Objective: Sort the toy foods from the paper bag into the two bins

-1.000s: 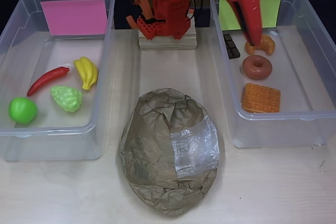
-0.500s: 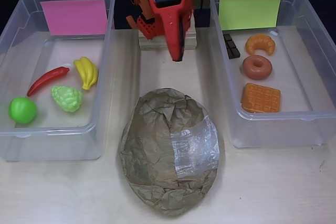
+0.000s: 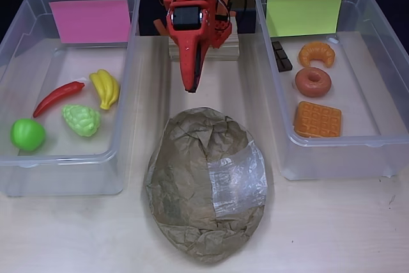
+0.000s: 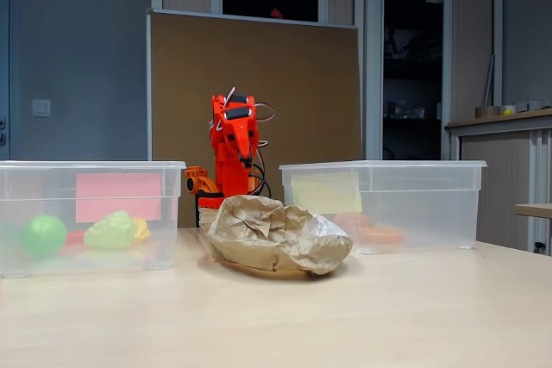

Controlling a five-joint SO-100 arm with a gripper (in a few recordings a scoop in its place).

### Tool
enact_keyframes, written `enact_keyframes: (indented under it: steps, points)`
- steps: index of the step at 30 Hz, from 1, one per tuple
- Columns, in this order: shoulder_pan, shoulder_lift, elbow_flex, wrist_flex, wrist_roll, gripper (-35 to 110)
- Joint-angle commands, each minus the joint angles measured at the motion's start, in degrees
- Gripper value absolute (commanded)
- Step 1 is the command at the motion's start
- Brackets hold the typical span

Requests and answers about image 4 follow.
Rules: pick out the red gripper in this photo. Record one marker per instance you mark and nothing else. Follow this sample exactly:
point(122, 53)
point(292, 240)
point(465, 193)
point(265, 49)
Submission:
point(238, 129)

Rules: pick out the brown toy doughnut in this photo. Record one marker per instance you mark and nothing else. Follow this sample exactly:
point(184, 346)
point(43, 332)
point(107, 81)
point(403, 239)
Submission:
point(362, 222)

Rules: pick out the yellow toy banana bunch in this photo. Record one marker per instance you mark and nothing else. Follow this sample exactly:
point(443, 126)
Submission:
point(141, 230)

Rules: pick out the orange toy waffle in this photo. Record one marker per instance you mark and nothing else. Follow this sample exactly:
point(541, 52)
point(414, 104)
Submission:
point(379, 236)

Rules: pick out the light green toy grapes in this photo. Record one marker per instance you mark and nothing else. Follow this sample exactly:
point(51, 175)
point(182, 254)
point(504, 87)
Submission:
point(110, 232)

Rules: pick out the red toy chili pepper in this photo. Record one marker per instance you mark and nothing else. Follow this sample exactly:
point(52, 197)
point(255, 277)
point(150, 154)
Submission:
point(74, 238)

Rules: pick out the green toy apple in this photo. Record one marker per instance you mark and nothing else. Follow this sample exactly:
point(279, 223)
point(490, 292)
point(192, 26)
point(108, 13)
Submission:
point(43, 236)

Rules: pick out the red robot arm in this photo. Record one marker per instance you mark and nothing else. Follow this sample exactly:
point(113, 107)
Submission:
point(228, 170)

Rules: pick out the yellow-green paper label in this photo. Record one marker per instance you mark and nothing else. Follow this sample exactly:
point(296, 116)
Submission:
point(328, 191)

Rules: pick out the pink paper label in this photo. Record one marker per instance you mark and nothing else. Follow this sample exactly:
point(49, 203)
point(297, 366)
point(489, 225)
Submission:
point(118, 195)

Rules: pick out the clear plastic bin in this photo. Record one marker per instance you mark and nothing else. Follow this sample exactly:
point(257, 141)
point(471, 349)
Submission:
point(431, 213)
point(26, 195)

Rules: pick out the grey plastic storage bins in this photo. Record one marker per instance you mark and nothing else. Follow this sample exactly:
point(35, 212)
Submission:
point(532, 105)

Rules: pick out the orange printed clamp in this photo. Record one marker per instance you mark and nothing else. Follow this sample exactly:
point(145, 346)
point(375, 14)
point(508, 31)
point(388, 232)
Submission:
point(196, 180)

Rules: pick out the brown cork board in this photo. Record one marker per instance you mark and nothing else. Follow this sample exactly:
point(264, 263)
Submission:
point(302, 83)

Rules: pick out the plywood base block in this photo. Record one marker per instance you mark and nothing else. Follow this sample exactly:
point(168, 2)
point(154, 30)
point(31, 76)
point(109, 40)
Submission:
point(206, 217)

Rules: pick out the crumpled brown paper bag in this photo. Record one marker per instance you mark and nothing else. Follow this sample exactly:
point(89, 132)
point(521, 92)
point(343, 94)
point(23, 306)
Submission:
point(280, 247)

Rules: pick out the brown tape roll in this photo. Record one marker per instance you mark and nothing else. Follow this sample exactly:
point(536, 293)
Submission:
point(487, 112)

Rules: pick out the leaning grey metal rod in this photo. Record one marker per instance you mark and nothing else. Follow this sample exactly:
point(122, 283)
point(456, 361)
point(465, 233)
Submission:
point(488, 79)

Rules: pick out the grey cabinet with wooden top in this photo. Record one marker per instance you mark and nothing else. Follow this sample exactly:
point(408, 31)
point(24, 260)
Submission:
point(496, 170)

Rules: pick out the wooden desk edge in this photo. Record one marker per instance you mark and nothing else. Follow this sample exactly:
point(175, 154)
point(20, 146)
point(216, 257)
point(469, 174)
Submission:
point(535, 210)

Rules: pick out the white light switch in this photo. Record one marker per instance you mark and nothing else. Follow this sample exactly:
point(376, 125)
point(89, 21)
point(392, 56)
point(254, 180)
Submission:
point(41, 108)

